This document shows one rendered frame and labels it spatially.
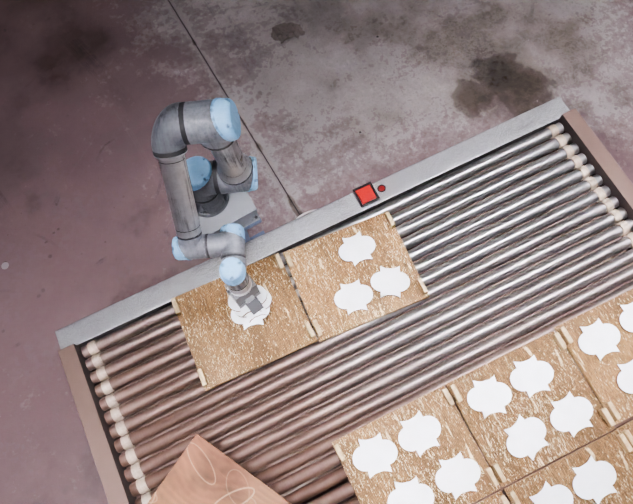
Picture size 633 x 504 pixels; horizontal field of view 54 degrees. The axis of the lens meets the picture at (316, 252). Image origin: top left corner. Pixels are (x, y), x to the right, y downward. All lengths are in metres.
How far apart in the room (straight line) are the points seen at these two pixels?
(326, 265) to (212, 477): 0.79
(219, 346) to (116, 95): 2.11
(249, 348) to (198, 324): 0.20
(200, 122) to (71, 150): 2.14
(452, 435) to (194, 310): 0.96
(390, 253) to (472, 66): 1.84
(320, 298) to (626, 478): 1.11
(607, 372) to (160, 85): 2.80
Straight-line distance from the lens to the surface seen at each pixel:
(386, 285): 2.15
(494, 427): 2.12
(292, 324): 2.13
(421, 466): 2.08
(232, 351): 2.14
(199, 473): 2.01
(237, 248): 1.87
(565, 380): 2.20
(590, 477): 2.18
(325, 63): 3.76
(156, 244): 3.36
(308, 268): 2.18
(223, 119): 1.69
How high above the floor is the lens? 3.00
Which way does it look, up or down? 70 degrees down
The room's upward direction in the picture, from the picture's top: 8 degrees counter-clockwise
